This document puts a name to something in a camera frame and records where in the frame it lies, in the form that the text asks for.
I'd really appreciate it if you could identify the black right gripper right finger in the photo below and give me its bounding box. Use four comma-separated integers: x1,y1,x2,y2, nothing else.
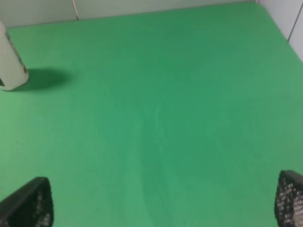
274,170,303,227

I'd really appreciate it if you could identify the white wall cable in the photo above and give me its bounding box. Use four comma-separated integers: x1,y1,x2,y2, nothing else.
71,0,80,20

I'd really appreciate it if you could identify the green table cloth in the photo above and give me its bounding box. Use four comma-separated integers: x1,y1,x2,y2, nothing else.
0,2,303,227

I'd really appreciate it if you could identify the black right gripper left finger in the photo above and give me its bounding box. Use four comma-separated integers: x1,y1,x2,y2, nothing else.
0,177,54,227

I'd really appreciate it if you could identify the white plastic bottle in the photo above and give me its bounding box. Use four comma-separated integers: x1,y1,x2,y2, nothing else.
0,22,29,91

